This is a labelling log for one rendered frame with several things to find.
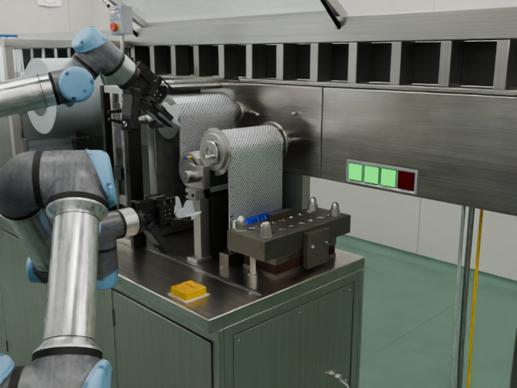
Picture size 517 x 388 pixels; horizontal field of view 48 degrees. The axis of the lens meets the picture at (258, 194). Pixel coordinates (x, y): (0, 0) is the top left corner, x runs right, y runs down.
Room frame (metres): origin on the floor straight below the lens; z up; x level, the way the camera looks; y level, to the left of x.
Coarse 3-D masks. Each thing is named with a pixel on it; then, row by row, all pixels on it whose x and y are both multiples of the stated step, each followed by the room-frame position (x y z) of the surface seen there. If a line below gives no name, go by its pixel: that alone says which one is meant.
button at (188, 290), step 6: (186, 282) 1.50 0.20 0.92; (192, 282) 1.50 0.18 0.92; (174, 288) 1.46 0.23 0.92; (180, 288) 1.45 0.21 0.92; (186, 288) 1.45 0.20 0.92; (192, 288) 1.45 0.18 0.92; (198, 288) 1.45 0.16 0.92; (204, 288) 1.46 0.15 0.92; (174, 294) 1.46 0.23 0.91; (180, 294) 1.44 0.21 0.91; (186, 294) 1.42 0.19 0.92; (192, 294) 1.43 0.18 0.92; (198, 294) 1.45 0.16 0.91; (204, 294) 1.46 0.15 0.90; (186, 300) 1.42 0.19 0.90
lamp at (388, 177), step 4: (384, 172) 1.68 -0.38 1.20; (388, 172) 1.67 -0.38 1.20; (392, 172) 1.66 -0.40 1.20; (384, 176) 1.68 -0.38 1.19; (388, 176) 1.67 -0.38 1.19; (392, 176) 1.66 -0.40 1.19; (384, 180) 1.68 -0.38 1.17; (388, 180) 1.67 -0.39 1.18; (392, 180) 1.66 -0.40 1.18; (384, 184) 1.68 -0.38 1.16; (388, 184) 1.67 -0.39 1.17; (392, 184) 1.66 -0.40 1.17
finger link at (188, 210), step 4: (188, 200) 1.56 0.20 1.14; (188, 204) 1.56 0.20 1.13; (192, 204) 1.57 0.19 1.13; (184, 208) 1.55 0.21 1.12; (188, 208) 1.56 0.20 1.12; (192, 208) 1.57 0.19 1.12; (176, 212) 1.53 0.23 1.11; (180, 212) 1.54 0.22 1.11; (184, 212) 1.55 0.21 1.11; (188, 212) 1.56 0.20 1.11; (192, 212) 1.57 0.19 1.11; (196, 212) 1.59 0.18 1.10; (200, 212) 1.59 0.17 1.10; (176, 216) 1.53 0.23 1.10; (180, 216) 1.54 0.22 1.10; (184, 216) 1.54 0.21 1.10; (192, 216) 1.56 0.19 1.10; (196, 216) 1.57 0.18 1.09
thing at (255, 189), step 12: (240, 168) 1.74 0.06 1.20; (252, 168) 1.77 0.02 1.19; (264, 168) 1.81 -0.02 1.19; (276, 168) 1.85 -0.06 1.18; (228, 180) 1.71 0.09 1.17; (240, 180) 1.74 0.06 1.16; (252, 180) 1.77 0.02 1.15; (264, 180) 1.81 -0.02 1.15; (276, 180) 1.85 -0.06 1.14; (228, 192) 1.71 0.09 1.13; (240, 192) 1.74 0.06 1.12; (252, 192) 1.77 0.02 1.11; (264, 192) 1.81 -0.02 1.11; (276, 192) 1.85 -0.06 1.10; (228, 204) 1.71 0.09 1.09; (240, 204) 1.74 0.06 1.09; (252, 204) 1.77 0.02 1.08; (264, 204) 1.81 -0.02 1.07; (276, 204) 1.85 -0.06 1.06; (228, 216) 1.71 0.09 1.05
